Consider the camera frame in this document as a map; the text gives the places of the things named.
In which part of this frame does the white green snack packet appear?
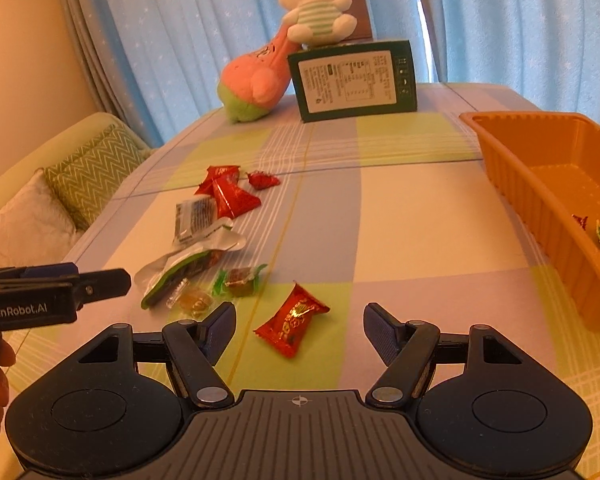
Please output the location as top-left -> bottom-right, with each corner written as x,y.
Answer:
134,247 -> 227,311

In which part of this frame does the blue star curtain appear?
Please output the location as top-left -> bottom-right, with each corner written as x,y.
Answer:
412,0 -> 600,137
87,0 -> 433,147

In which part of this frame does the brown white box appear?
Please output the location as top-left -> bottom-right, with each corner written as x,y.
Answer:
286,0 -> 374,47

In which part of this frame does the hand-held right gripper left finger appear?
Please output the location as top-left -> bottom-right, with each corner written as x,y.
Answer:
75,302 -> 237,408

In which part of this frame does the green wrapped brown candy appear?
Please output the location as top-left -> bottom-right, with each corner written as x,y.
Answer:
212,263 -> 269,299

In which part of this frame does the clear wrapped amber candy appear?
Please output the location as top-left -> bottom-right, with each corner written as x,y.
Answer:
167,280 -> 216,317

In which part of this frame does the white pillow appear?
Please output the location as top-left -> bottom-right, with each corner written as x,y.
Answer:
0,170 -> 84,269

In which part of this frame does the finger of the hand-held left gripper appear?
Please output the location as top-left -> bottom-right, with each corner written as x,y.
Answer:
75,268 -> 132,312

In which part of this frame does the grey curtain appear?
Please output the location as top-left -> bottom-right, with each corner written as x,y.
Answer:
55,0 -> 157,149

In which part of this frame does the green printed box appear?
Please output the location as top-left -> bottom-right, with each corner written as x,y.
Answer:
287,39 -> 419,124

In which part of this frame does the red gold-print candy packet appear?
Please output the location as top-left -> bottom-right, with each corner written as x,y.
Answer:
253,281 -> 331,360

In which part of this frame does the small red wrapped candy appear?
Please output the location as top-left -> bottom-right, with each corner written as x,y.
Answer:
246,170 -> 281,191

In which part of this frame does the silver snack packet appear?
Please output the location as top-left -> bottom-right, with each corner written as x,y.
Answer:
174,195 -> 222,251

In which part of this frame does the green zigzag pillow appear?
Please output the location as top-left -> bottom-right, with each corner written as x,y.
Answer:
43,124 -> 149,231

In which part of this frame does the white rabbit plush toy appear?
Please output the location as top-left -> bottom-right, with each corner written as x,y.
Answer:
274,0 -> 359,46

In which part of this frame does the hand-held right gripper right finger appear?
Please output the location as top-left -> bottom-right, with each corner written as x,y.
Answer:
363,302 -> 526,408

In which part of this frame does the checked tablecloth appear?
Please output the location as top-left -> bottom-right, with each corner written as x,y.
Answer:
0,81 -> 600,480

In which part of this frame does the pink green plush toy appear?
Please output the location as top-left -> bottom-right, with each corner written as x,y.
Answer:
219,24 -> 302,125

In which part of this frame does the orange plastic tray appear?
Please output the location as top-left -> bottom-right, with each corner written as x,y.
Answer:
459,111 -> 600,332

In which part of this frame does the light green sofa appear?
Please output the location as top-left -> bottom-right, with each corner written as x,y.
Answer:
0,111 -> 157,272

